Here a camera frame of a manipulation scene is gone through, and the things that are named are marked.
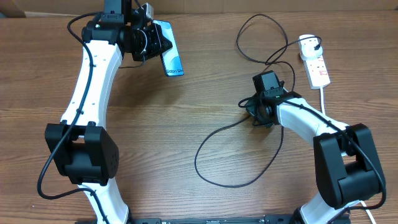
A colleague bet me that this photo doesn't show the white wall charger plug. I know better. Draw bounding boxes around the white wall charger plug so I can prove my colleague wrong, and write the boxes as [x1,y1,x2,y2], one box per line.
[298,34,323,61]

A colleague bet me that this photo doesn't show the white power strip cord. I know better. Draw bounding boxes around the white power strip cord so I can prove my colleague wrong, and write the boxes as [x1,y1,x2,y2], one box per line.
[319,86,377,224]

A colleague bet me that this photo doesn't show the white power strip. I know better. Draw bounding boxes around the white power strip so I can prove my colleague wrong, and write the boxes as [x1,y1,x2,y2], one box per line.
[303,56,331,90]

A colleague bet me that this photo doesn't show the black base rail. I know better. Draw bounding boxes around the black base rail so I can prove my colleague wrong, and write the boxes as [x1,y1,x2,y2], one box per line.
[74,213,299,224]

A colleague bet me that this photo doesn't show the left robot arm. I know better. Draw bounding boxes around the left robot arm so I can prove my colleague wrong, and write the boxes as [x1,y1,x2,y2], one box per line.
[45,0,184,223]

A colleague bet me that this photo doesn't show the Samsung Galaxy smartphone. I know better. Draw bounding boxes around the Samsung Galaxy smartphone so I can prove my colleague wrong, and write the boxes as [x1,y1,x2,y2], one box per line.
[153,20,184,77]

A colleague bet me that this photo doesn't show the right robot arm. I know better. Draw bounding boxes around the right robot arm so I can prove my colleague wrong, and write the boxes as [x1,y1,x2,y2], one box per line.
[239,71,386,223]

